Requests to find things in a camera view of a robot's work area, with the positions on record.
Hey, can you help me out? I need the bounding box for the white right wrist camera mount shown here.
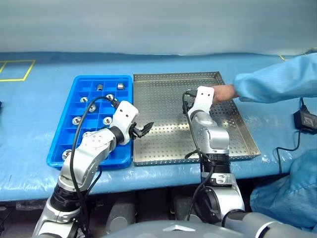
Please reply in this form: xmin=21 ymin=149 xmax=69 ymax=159
xmin=187 ymin=86 xmax=215 ymax=117

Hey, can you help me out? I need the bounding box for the person's bare hand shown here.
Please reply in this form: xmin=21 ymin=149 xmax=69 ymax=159
xmin=212 ymin=84 xmax=238 ymax=104

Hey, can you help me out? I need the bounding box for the blue cleanroom suit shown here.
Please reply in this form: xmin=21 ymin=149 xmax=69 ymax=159
xmin=250 ymin=148 xmax=317 ymax=234

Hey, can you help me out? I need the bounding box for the dark rounded shape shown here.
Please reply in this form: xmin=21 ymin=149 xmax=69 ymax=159
xmin=106 ymin=200 xmax=136 ymax=235
xmin=173 ymin=195 xmax=199 ymax=221

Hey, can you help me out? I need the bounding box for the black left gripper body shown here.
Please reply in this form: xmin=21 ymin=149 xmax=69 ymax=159
xmin=128 ymin=121 xmax=143 ymax=139

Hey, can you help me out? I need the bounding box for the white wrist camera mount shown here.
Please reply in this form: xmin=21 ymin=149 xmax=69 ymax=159
xmin=110 ymin=101 xmax=139 ymax=146
xmin=187 ymin=86 xmax=215 ymax=117

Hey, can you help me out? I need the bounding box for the blue plastic compartment tray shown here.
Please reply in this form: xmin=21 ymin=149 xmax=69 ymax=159
xmin=46 ymin=75 xmax=133 ymax=171

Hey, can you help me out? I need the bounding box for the grey robot torso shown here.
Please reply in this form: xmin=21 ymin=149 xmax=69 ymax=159
xmin=101 ymin=222 xmax=248 ymax=238

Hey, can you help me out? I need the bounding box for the black power adapter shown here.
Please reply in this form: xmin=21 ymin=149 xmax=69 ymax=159
xmin=293 ymin=110 xmax=317 ymax=134

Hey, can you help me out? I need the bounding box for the perforated steel tray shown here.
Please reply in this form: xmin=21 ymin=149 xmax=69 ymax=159
xmin=133 ymin=71 xmax=262 ymax=167

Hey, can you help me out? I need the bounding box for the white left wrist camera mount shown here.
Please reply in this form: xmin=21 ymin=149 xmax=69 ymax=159
xmin=110 ymin=101 xmax=139 ymax=146

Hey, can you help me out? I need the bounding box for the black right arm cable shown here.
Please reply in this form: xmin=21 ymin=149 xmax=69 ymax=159
xmin=182 ymin=90 xmax=215 ymax=221

